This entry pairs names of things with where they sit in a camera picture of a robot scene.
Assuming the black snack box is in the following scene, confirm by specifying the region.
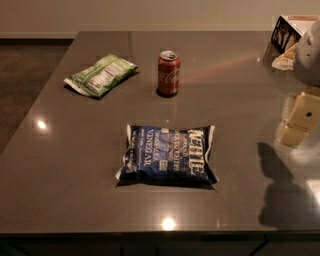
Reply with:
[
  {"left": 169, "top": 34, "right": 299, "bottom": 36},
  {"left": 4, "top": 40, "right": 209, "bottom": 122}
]
[{"left": 270, "top": 14, "right": 320, "bottom": 54}]

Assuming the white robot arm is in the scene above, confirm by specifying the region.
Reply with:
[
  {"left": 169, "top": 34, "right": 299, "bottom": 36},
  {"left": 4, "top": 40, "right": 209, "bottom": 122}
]
[{"left": 277, "top": 20, "right": 320, "bottom": 148}]

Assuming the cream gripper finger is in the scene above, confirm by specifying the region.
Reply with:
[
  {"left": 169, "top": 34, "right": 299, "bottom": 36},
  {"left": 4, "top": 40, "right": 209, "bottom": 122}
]
[{"left": 278, "top": 125, "right": 308, "bottom": 147}]

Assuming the green chip bag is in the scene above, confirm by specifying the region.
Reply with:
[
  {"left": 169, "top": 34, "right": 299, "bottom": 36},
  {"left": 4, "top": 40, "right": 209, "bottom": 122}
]
[{"left": 64, "top": 54, "right": 138, "bottom": 98}]

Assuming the pale crumpled wrapper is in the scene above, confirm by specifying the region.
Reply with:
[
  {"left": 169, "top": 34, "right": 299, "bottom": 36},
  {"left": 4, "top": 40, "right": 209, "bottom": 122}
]
[{"left": 272, "top": 43, "right": 298, "bottom": 71}]

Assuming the red soda can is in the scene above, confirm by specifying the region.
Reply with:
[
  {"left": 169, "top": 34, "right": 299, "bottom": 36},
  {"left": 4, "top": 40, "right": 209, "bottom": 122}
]
[{"left": 157, "top": 50, "right": 180, "bottom": 97}]

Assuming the blue chip bag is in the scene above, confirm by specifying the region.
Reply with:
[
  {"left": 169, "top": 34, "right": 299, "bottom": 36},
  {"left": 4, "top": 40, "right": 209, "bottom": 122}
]
[{"left": 116, "top": 125, "right": 218, "bottom": 184}]

